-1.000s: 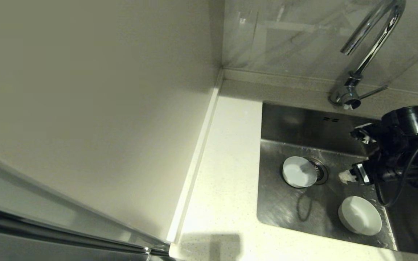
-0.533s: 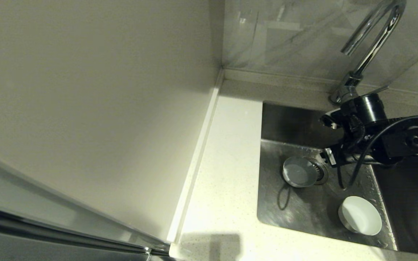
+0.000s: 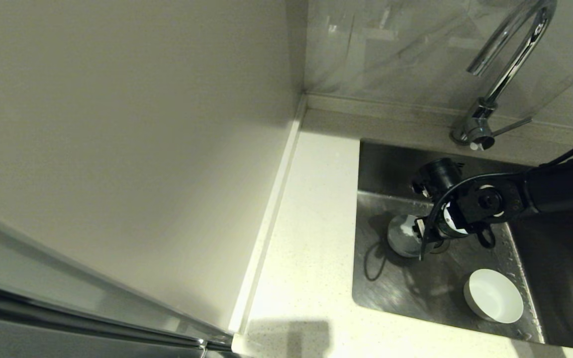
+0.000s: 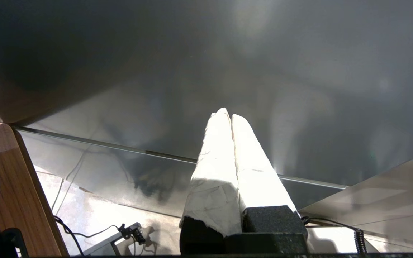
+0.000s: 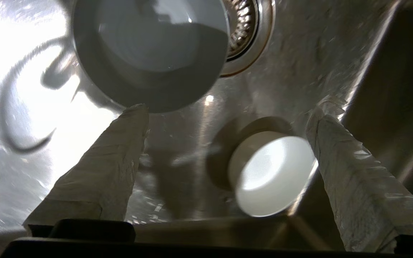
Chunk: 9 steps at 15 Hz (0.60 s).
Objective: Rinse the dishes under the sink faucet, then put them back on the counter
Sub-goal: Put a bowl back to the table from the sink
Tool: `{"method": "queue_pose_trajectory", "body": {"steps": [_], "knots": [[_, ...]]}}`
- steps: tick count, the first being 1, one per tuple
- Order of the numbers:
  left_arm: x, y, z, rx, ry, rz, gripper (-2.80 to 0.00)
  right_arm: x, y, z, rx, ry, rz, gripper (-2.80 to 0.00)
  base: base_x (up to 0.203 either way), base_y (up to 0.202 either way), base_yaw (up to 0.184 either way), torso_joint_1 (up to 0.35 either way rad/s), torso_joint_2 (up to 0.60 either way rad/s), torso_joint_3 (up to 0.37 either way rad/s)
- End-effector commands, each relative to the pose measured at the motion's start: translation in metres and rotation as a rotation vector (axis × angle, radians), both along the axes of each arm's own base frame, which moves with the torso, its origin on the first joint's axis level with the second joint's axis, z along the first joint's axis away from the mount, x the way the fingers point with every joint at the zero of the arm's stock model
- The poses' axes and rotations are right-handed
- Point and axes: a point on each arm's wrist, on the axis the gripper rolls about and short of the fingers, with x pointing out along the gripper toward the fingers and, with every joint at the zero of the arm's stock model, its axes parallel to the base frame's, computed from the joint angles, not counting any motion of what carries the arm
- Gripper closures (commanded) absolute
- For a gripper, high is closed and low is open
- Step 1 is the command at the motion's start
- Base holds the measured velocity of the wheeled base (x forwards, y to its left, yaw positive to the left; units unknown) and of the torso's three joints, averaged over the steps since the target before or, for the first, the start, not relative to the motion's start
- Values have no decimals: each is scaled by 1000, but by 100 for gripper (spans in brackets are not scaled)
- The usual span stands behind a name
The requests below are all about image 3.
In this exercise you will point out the white ceramic bowl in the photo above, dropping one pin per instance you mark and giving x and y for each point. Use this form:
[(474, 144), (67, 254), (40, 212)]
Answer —
[(494, 296), (402, 238)]

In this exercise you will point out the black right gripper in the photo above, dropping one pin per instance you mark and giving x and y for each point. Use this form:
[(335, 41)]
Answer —
[(480, 204)]

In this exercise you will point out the white appliance side panel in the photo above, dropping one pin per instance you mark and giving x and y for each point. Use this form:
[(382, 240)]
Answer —
[(117, 124)]

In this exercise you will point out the chrome gooseneck faucet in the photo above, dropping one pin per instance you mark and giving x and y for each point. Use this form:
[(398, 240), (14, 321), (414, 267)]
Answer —
[(515, 59)]

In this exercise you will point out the stainless steel sink basin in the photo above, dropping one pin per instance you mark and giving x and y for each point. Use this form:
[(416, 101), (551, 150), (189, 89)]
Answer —
[(416, 293)]

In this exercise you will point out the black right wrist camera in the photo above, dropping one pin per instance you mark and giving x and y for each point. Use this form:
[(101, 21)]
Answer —
[(438, 176)]

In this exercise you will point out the grey steel appliance door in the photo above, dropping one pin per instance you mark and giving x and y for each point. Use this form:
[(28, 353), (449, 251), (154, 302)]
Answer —
[(18, 338)]

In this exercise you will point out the white edge trim strip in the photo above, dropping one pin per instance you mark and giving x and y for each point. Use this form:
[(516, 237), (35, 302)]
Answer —
[(266, 223)]

